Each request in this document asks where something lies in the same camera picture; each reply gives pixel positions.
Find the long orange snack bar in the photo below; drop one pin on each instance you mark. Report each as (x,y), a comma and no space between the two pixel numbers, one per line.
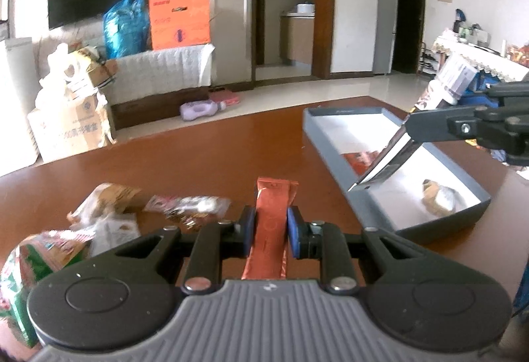
(267,259)

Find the gold foil candy cluster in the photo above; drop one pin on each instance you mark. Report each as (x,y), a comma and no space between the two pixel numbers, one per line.
(190,223)

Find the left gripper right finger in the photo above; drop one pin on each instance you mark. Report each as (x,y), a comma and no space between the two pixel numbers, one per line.
(326,243)

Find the purple detergent bottle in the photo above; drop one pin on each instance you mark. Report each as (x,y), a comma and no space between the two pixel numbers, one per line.
(191,111)

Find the green chips bag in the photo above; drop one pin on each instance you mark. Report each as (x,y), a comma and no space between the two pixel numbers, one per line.
(35,258)

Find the brown paper snack packet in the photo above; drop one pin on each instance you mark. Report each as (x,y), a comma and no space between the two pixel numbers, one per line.
(106,199)

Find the white rice cooker pot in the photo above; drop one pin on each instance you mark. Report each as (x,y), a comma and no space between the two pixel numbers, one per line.
(305,8)

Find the side table with lace cloth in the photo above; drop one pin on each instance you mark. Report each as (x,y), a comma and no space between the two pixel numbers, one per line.
(507,70)

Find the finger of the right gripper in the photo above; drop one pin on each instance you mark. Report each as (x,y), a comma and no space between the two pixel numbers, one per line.
(506,94)
(451,124)

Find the kitchen counter cabinet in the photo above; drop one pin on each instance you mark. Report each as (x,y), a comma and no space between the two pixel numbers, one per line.
(296,39)

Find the black white tube snack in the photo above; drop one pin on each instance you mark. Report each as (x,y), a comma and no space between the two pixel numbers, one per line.
(441,93)

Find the tall grey refrigerator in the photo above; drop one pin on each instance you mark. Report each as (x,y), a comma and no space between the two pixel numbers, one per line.
(385,36)

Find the grey nut snack packet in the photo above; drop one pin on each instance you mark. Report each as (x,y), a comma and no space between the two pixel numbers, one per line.
(113,231)

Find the cabinet with white cloth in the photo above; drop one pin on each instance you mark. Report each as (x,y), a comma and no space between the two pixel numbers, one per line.
(152,85)

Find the orange wafer snack packet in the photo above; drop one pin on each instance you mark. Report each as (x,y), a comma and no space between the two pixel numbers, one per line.
(360,161)

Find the white small refrigerator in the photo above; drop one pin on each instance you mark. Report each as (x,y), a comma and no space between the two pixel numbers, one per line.
(19,88)

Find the large brown cardboard box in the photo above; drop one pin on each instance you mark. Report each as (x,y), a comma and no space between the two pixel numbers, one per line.
(71,128)

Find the grey cardboard box tray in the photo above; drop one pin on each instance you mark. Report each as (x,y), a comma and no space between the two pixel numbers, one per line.
(395,200)

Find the blue plastic bag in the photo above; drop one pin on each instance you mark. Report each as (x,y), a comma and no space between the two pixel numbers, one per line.
(126,29)

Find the white crumpled plastic bag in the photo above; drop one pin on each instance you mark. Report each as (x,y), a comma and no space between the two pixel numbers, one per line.
(58,86)

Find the pink red floor item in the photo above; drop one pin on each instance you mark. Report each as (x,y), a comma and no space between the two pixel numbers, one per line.
(223,95)

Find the orange gift bag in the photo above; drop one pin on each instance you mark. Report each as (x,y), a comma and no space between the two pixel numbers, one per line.
(179,23)

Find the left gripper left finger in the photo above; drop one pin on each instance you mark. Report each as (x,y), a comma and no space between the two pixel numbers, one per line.
(216,242)

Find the small panda candy packet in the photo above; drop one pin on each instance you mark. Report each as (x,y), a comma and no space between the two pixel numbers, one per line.
(438,200)

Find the small cardboard box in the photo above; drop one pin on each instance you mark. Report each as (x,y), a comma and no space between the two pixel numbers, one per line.
(90,67)

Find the blue plastic stool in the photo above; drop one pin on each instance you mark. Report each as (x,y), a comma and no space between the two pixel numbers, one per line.
(475,95)

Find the clear pink candy packet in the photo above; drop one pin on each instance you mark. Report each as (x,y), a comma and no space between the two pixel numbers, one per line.
(188,206)

